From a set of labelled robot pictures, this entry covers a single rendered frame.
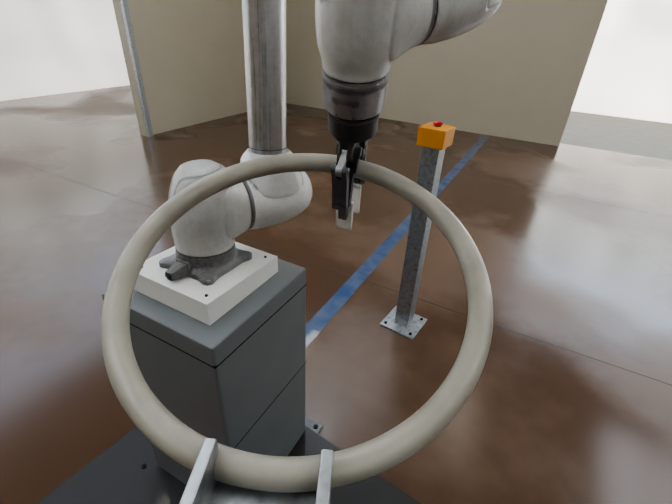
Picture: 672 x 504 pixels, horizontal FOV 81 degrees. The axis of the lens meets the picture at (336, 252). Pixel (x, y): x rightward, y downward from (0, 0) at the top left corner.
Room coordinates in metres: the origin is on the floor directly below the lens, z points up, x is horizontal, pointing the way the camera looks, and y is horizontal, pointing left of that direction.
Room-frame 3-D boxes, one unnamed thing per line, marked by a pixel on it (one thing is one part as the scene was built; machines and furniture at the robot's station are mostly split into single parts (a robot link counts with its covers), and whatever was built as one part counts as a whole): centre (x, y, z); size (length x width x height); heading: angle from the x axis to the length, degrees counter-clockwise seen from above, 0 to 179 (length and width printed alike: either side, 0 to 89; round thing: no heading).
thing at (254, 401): (0.91, 0.35, 0.40); 0.50 x 0.50 x 0.80; 63
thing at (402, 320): (1.69, -0.40, 0.54); 0.20 x 0.20 x 1.09; 57
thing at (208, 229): (0.92, 0.34, 1.03); 0.18 x 0.16 x 0.22; 129
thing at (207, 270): (0.89, 0.36, 0.89); 0.22 x 0.18 x 0.06; 153
